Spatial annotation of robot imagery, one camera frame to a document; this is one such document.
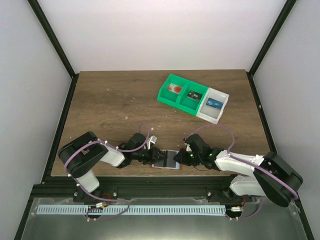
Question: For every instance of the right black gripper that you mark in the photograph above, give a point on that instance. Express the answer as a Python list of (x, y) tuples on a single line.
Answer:
[(181, 159)]

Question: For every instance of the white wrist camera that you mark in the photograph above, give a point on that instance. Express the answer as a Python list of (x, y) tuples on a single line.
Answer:
[(187, 146), (151, 141)]

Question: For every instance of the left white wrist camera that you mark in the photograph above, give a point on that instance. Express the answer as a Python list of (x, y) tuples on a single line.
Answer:
[(151, 141)]

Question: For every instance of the left black frame post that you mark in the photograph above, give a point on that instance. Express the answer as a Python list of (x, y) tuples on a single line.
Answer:
[(44, 22)]

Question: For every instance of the green bin far left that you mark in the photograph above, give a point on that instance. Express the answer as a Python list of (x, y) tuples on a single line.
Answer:
[(165, 96)]

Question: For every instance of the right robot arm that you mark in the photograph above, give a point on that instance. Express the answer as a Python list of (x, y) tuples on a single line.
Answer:
[(267, 175)]

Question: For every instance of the black aluminium frame rail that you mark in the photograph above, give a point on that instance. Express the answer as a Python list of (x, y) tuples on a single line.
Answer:
[(211, 188)]

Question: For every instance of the light blue slotted cable duct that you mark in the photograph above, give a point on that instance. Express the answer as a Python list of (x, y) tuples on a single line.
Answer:
[(134, 210)]

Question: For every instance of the white bin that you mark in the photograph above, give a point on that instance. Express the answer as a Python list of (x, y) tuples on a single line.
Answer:
[(210, 114)]

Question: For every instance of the green bin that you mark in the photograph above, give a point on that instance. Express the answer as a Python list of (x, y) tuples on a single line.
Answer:
[(187, 105), (165, 96)]

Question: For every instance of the blue card in bin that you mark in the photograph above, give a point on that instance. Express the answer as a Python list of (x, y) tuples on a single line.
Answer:
[(214, 103)]

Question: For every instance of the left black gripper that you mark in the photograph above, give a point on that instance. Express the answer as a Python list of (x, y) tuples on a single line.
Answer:
[(154, 156)]

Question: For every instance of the brown leather card holder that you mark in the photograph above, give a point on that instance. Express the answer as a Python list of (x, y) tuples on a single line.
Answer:
[(161, 164)]

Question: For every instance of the green bin middle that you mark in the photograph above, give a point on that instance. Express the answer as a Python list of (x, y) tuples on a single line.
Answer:
[(187, 105)]

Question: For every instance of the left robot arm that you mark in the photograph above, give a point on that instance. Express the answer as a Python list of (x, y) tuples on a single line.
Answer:
[(82, 154)]

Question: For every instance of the black card in bin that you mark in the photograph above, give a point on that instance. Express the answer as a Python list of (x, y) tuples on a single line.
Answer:
[(194, 96)]

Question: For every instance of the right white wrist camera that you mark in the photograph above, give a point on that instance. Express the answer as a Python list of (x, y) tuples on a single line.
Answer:
[(187, 146)]

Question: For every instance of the black frame post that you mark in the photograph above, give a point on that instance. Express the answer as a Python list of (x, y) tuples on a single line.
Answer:
[(44, 22), (280, 20)]

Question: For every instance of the right black frame post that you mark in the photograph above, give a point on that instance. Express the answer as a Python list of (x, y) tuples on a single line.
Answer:
[(280, 20)]

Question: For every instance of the red white card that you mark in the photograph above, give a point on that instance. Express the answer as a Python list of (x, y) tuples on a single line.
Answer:
[(173, 88)]

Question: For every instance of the black VIP card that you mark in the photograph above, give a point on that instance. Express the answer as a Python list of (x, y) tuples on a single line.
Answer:
[(171, 163)]

